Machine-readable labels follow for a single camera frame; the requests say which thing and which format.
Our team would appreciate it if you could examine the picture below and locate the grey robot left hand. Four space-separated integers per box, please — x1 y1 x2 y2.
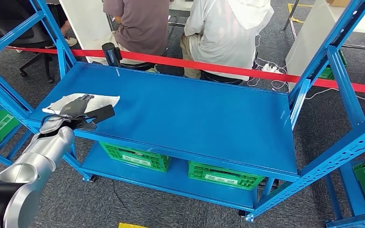
59 94 97 131

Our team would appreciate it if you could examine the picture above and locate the person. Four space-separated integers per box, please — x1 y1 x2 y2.
102 0 171 74
45 0 78 48
180 0 275 82

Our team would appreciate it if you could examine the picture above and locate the black round stool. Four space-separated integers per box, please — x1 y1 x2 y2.
119 62 157 72
200 70 244 86

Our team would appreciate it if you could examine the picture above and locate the black office chair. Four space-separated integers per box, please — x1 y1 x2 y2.
0 14 56 85

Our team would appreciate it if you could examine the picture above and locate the red barrier tape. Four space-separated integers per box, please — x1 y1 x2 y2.
5 46 365 95

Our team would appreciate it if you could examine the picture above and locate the white desk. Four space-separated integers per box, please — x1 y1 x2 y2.
169 0 194 28
285 0 365 92

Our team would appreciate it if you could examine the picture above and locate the white power strip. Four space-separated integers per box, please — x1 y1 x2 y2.
261 63 280 75

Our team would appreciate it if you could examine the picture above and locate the cardboard box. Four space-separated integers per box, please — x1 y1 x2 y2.
326 0 351 8

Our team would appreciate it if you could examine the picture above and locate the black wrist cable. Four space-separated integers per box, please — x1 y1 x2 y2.
40 114 96 128

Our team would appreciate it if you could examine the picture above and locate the black stanchion post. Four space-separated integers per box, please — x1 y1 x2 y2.
101 42 123 68

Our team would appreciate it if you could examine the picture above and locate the white power cable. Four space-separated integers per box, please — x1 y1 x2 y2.
246 33 292 93

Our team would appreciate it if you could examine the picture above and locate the white floor cable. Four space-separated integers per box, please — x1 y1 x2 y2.
304 87 365 110

